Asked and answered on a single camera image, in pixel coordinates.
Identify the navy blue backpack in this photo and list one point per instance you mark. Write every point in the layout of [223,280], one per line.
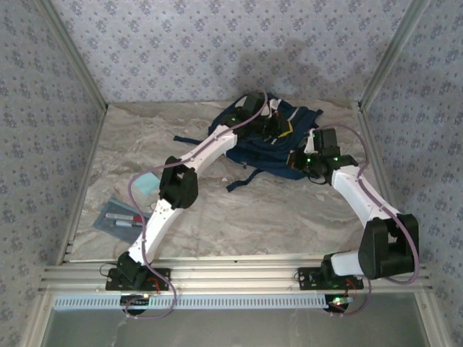
[267,155]

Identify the clear blue pencil pouch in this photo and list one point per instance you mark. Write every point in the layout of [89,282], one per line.
[108,226]

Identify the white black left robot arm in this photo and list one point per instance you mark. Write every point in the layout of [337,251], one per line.
[162,220]

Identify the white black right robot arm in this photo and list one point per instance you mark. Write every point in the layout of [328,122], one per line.
[361,195]

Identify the black controller board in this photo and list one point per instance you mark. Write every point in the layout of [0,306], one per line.
[135,303]
[338,303]

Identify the aluminium side rail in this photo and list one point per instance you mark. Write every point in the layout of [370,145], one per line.
[372,144]
[79,202]

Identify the aluminium frame post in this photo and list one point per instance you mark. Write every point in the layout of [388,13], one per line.
[74,54]
[392,54]

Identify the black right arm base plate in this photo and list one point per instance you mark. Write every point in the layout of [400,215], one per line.
[307,280]

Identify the aluminium front frame rail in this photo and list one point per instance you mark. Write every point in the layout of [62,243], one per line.
[235,274]

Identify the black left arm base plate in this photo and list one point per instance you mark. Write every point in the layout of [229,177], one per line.
[159,280]

